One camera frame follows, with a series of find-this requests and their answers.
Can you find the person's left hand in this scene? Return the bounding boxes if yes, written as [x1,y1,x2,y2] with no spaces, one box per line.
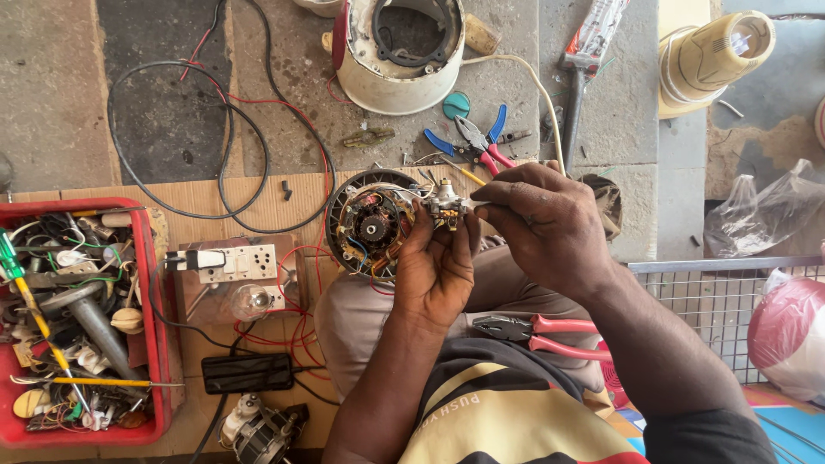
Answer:
[392,200,482,337]

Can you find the person's right hand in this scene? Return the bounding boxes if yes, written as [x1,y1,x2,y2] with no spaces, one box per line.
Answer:
[470,162,621,305]

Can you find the small metal rotary switch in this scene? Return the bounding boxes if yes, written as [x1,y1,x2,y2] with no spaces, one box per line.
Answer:
[422,180,469,231]

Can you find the fan motor with black grille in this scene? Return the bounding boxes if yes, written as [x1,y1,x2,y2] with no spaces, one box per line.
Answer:
[324,169,452,284]

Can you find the person's beige trousers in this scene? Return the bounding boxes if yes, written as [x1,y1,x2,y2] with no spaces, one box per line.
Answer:
[313,233,607,403]

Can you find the steel hammer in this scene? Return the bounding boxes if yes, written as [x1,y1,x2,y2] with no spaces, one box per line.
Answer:
[557,0,630,174]

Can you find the person's striped shirt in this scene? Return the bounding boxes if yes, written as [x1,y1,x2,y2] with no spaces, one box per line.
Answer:
[397,338,777,464]

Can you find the teal round cap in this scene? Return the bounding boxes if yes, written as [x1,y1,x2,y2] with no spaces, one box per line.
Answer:
[442,91,472,121]

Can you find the brass metal fitting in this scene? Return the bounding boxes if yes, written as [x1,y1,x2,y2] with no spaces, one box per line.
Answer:
[341,126,397,148]

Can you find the clear light bulb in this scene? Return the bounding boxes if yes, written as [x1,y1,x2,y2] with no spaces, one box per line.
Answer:
[230,284,275,322]

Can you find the black rectangular adapter box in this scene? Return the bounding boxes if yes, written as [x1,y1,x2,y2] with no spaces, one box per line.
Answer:
[201,352,295,394]

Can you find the clear plastic bag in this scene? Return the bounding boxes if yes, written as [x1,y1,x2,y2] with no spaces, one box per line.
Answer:
[703,159,825,260]

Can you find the white appliance housing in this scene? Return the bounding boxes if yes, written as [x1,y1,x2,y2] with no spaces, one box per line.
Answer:
[321,0,467,117]

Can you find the wooden cork piece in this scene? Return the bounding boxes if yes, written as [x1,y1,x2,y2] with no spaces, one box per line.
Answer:
[463,12,501,57]

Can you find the small grey electric motor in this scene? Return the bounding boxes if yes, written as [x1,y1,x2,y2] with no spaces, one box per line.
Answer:
[219,393,311,464]

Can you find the black and white plug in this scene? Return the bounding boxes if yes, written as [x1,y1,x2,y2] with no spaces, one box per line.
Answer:
[165,249,227,272]

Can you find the pink and white bag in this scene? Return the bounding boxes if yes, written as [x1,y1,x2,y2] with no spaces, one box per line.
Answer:
[747,244,825,406]

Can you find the blue mat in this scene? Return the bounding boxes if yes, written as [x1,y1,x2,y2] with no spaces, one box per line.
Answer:
[624,385,825,464]

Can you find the thin yellow screwdriver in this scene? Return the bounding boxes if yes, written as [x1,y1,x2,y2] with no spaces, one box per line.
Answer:
[12,375,185,389]

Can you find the red crate of spare parts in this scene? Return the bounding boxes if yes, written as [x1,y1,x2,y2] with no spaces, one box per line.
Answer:
[0,197,174,449]

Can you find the pink handled combination pliers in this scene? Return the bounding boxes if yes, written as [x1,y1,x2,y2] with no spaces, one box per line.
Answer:
[472,313,614,362]

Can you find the yellow handled small screwdriver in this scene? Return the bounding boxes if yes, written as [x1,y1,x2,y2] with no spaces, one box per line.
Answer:
[440,156,489,188]

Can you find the red handled wire cutter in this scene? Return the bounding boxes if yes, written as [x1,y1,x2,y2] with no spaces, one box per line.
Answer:
[453,115,518,177]

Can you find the blue handled pliers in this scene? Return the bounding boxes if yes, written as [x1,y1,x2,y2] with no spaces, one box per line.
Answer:
[423,104,509,159]

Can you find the red wires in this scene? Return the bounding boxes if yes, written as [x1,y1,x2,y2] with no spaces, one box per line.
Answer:
[179,29,395,381]

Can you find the cream power cable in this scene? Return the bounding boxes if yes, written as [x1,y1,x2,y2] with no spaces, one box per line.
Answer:
[460,54,568,177]

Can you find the wire mesh rack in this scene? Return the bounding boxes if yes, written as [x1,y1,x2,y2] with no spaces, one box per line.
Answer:
[627,256,825,388]

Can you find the wooden switch board with sockets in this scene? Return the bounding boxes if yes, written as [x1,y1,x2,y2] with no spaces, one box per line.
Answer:
[173,234,309,327]

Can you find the black cable loop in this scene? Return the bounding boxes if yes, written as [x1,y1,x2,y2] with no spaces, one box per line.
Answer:
[107,0,339,235]

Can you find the green yellow handled screwdriver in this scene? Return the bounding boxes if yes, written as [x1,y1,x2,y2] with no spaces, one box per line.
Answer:
[0,227,92,415]

